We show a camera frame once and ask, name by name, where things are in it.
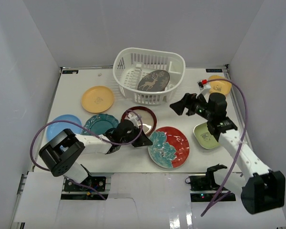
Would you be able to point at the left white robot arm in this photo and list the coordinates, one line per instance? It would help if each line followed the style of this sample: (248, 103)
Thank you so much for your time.
(61, 153)

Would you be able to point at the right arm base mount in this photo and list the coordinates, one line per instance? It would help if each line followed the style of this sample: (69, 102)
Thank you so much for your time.
(202, 185)

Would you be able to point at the red teal floral plate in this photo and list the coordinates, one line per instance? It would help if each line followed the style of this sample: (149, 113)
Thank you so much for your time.
(170, 148)

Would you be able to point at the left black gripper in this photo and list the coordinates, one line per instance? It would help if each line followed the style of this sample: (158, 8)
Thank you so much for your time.
(135, 134)

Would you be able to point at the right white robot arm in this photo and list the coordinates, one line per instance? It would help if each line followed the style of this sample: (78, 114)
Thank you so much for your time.
(258, 186)

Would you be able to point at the white plastic dish basket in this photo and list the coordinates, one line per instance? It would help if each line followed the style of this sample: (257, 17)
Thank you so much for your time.
(132, 64)

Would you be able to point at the green square dish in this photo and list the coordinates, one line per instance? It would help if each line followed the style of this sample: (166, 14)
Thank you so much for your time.
(204, 138)

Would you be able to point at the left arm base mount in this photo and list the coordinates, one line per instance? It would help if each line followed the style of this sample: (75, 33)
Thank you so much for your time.
(95, 188)

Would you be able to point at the round yellow plate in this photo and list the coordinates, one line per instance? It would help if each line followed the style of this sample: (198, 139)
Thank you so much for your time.
(97, 99)

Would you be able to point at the yellow square dish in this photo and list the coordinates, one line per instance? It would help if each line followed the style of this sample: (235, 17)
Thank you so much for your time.
(219, 86)

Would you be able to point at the round light blue plate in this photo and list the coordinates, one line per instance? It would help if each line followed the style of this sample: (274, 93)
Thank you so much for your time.
(56, 128)

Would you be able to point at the grey deer pattern plate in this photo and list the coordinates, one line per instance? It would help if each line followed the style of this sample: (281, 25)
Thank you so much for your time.
(155, 81)

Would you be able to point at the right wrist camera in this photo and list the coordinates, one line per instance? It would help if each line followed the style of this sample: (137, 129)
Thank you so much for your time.
(204, 87)

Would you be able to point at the teal scalloped plate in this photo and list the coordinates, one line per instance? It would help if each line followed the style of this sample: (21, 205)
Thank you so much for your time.
(100, 123)

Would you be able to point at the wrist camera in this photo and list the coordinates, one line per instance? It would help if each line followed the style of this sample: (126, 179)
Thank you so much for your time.
(204, 87)
(134, 118)

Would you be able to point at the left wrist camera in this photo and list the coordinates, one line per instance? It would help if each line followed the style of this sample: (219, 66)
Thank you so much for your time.
(134, 118)

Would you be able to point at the dark red rimmed plate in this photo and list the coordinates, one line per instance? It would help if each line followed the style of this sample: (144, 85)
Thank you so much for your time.
(149, 119)

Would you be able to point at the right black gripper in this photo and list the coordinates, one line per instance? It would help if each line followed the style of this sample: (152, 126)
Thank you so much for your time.
(188, 101)

